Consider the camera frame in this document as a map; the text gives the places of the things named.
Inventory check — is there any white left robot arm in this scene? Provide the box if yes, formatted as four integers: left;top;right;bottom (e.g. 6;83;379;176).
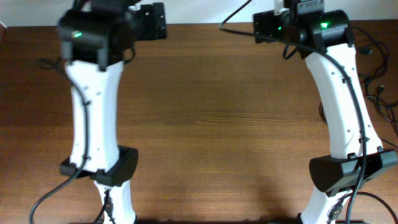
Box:
58;1;167;223

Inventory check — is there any black cable with gold plug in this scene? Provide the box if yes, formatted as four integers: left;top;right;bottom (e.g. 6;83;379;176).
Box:
318;102;398;150

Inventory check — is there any thin black cable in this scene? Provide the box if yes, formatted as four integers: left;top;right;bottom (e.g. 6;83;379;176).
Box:
364;77;398;138

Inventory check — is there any black right camera cable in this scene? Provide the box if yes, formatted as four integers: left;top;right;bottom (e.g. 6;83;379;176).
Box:
218;0;398;224

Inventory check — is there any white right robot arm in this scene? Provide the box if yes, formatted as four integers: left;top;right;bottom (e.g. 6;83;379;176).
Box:
253;1;397;223

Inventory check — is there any black USB cable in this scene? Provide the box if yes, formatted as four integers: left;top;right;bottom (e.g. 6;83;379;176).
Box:
353;26;390;85

